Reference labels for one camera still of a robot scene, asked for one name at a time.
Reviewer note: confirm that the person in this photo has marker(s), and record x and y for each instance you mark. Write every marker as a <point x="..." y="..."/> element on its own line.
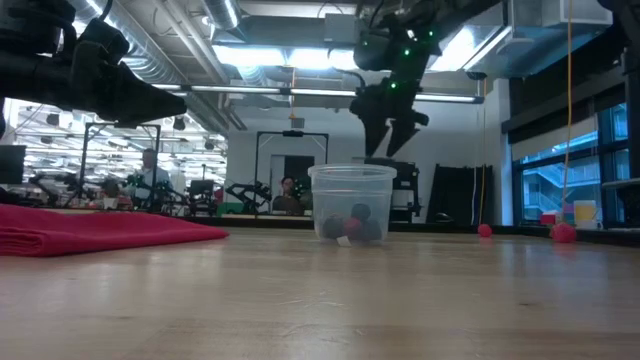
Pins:
<point x="287" y="192"/>
<point x="150" y="175"/>

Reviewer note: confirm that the black camera rig frame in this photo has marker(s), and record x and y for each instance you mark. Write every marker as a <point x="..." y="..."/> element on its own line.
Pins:
<point x="159" y="150"/>
<point x="292" y="133"/>

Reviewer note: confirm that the red raspberry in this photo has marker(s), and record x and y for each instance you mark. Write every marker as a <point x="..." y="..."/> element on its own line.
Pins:
<point x="484" y="230"/>

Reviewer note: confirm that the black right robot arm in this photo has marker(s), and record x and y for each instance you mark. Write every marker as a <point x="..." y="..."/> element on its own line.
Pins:
<point x="380" y="50"/>

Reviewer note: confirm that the black equipment cart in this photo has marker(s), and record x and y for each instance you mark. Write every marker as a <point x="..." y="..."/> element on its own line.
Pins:
<point x="410" y="190"/>

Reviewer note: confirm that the large window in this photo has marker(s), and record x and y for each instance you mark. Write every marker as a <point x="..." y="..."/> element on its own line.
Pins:
<point x="550" y="190"/>

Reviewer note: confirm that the red strawberry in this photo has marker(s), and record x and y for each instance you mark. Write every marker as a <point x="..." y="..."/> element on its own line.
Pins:
<point x="563" y="233"/>

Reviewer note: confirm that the yellow cup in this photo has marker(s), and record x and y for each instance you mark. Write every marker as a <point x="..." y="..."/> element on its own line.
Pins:
<point x="585" y="212"/>

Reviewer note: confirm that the grey ceiling vent box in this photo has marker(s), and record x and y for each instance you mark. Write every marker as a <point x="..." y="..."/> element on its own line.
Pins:
<point x="340" y="27"/>

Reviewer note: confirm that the dark monitor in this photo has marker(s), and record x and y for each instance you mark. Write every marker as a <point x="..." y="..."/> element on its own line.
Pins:
<point x="11" y="165"/>

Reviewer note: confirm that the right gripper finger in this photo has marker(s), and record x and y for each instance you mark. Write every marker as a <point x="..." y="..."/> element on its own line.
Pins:
<point x="376" y="135"/>
<point x="402" y="135"/>

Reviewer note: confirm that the clear plastic tub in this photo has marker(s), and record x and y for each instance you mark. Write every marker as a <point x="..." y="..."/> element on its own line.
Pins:
<point x="350" y="190"/>

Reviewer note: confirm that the black upright panels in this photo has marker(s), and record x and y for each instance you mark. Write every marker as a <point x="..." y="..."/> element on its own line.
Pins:
<point x="452" y="192"/>

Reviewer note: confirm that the red cherry with stem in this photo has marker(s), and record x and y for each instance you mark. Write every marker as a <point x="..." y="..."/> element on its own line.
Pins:
<point x="353" y="229"/>

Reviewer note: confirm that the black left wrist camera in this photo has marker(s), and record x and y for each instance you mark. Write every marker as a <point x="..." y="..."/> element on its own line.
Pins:
<point x="102" y="42"/>

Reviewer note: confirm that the red folded cloth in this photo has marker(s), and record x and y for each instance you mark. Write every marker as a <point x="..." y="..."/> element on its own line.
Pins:
<point x="100" y="232"/>

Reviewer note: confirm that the long ceiling light strip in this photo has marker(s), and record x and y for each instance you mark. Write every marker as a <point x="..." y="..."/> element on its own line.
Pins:
<point x="320" y="92"/>

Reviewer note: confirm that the pink box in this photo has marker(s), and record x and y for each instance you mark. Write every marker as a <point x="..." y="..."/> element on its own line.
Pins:
<point x="548" y="219"/>

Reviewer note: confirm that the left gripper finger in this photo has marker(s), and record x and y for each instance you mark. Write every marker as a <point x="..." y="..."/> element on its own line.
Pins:
<point x="130" y="100"/>

